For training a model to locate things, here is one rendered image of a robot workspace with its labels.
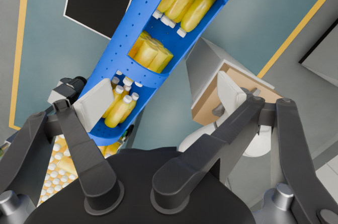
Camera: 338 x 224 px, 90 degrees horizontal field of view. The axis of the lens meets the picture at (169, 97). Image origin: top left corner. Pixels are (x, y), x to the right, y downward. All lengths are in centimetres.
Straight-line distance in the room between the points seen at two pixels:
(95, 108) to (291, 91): 234
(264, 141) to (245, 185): 266
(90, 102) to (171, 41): 72
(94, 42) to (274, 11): 180
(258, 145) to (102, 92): 58
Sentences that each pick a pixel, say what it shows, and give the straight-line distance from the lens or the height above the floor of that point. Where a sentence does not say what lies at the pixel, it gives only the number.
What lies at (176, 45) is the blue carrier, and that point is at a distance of 84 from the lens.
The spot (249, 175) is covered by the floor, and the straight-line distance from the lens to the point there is 313.
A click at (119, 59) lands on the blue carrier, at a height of 122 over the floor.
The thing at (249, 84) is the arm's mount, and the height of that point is 110.
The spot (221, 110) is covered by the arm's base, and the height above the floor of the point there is 112.
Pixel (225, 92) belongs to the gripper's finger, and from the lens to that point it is 18.
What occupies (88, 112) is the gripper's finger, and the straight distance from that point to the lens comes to 17.
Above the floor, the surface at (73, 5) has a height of 15.
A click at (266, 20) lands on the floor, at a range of 203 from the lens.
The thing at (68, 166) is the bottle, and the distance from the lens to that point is 121.
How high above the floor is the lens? 183
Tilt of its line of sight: 63 degrees down
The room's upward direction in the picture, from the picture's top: 175 degrees counter-clockwise
